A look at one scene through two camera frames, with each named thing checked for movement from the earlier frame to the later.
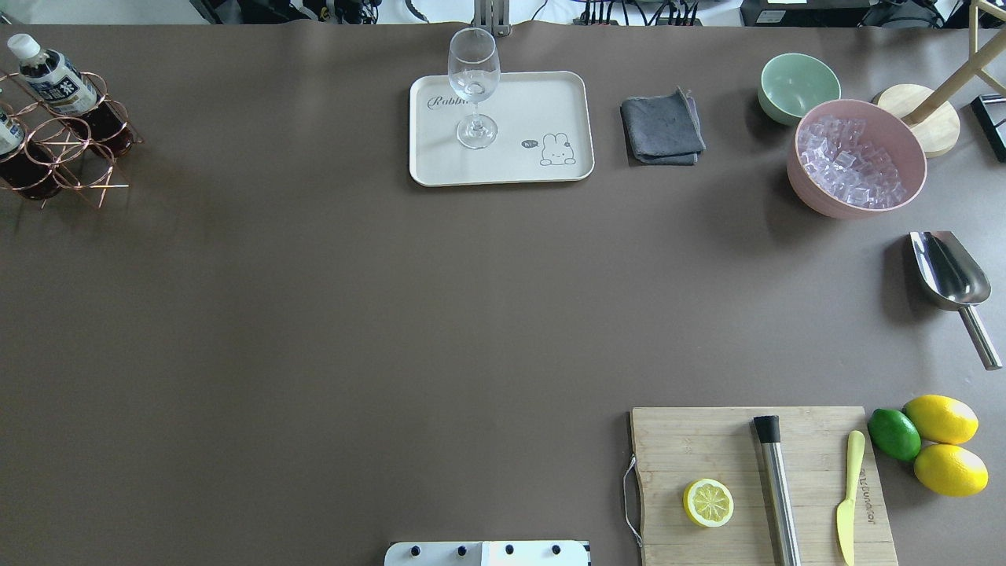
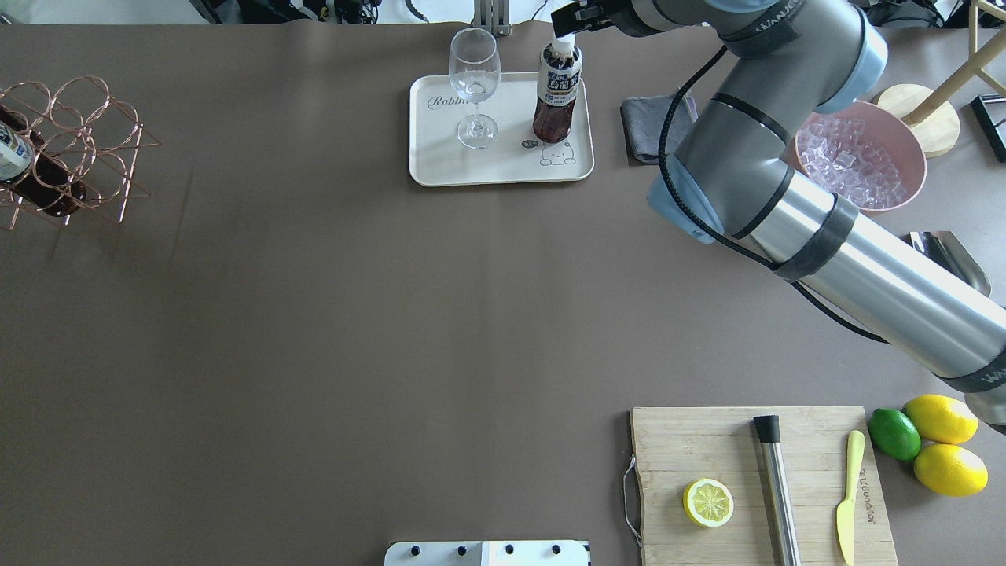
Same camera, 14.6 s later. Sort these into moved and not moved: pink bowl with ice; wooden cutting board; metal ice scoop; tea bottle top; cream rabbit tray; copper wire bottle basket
Moved: copper wire bottle basket; tea bottle top
Not moved: cream rabbit tray; wooden cutting board; pink bowl with ice; metal ice scoop
